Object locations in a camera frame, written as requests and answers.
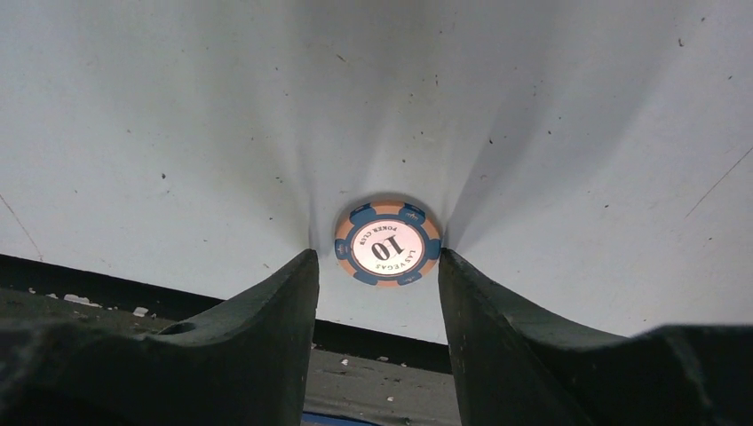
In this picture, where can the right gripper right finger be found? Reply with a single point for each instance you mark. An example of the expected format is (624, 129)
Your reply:
(516, 363)

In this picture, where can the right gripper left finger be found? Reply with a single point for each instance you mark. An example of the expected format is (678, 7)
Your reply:
(241, 362)

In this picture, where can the poker chip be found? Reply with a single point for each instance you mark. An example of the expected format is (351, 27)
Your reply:
(387, 243)

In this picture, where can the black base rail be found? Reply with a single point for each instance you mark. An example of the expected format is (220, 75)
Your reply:
(368, 379)

